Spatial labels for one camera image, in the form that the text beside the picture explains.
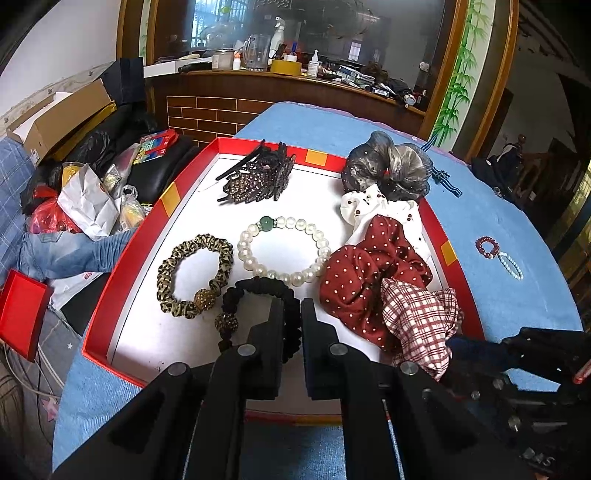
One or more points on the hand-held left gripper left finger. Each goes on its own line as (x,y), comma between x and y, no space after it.
(272,350)

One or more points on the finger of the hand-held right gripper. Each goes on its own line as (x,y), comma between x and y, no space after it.
(475,350)
(494,401)

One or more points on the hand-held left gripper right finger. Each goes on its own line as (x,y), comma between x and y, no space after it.
(318,360)

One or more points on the red plaid scrunchie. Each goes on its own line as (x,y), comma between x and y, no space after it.
(415,318)

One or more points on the red dotted scrunchie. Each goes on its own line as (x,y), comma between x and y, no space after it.
(355,286)

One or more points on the red box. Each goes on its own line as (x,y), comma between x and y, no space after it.
(184,221)

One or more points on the white dotted scrunchie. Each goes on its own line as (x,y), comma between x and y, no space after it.
(364,207)

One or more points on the rhinestone hair claw clip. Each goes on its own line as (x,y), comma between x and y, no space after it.
(258,180)

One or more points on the grey sheer scrunchie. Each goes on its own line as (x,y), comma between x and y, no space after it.
(369,161)

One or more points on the black leather seat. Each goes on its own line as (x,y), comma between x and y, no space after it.
(157,180)

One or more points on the blue jeans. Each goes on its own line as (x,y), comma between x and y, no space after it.
(69,254)

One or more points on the crumpled white paper bag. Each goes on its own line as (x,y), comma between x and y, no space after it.
(87,203)

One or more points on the colourful printed package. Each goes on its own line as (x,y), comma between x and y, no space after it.
(154,145)

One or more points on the red box lid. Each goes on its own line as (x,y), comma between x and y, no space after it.
(23,314)

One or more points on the red plastic bag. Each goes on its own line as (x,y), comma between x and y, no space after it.
(46,214)

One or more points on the wooden counter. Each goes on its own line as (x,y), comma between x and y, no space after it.
(207,92)

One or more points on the black plastic bag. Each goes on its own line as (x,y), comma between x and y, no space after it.
(92,147)

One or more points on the yellow tape roll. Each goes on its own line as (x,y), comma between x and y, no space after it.
(286,68)

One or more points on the clutter of small items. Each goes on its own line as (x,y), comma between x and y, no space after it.
(369,81)

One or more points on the small white pump bottle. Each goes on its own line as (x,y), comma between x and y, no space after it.
(314,64)

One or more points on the bamboo painted panel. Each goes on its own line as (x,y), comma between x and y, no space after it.
(466,55)

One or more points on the glass pitcher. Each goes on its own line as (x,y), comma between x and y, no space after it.
(256,53)

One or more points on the blue plaid cloth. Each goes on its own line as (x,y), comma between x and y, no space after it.
(14,194)

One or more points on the black paper bag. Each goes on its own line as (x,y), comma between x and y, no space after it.
(122,81)

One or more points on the cardboard box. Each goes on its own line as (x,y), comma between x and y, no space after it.
(60,120)

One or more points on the white spray bottle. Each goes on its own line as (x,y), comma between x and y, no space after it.
(278,34)

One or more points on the glass window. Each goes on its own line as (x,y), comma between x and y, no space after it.
(369,27)

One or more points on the golden frame panel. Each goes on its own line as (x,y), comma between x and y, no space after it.
(577,221)

